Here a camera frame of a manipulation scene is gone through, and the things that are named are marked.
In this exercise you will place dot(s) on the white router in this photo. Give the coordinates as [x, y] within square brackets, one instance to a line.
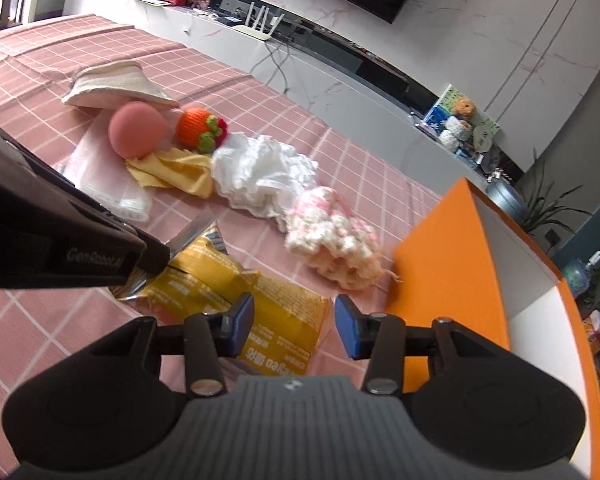
[260, 32]

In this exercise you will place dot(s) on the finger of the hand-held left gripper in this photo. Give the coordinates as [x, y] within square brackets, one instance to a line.
[155, 257]

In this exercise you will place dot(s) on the brown plush bear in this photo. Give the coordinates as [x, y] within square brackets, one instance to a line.
[465, 108]

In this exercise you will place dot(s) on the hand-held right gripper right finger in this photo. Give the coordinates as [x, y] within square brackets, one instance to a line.
[347, 331]

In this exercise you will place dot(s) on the white ruffled cloth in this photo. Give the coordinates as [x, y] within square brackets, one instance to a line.
[262, 175]

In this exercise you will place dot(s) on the grey metal trash can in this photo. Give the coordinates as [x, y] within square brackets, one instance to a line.
[505, 201]

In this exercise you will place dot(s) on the yellow snack packet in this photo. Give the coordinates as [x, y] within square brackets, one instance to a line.
[275, 305]

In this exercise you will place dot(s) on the painted picture panel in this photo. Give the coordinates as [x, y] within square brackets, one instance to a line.
[436, 116]

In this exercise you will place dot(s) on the long-leaf potted plant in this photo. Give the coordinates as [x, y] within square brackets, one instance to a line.
[540, 205]

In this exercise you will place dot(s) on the orange crochet fruit toy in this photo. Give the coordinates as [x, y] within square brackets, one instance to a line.
[195, 127]

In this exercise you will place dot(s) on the pink sponge ball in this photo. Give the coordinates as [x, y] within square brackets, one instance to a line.
[136, 130]

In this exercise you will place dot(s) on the clear plastic bag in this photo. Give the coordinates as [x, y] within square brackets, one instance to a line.
[105, 182]

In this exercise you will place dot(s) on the round white hand fan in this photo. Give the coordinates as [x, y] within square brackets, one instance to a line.
[483, 138]

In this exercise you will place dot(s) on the yellow cloth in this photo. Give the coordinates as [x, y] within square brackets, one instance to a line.
[180, 174]

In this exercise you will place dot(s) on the blue water bottle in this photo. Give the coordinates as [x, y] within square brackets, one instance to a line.
[577, 272]

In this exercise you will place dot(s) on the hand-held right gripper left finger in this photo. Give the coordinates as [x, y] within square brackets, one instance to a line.
[242, 319]

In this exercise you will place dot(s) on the folded cream towel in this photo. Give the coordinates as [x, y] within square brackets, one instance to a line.
[115, 85]

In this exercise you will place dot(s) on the pink checked blanket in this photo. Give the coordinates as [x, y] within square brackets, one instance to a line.
[55, 50]

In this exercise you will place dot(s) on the orange cardboard box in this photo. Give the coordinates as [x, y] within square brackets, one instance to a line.
[445, 260]

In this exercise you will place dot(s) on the pink white crochet toy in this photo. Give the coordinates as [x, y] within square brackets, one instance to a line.
[335, 240]

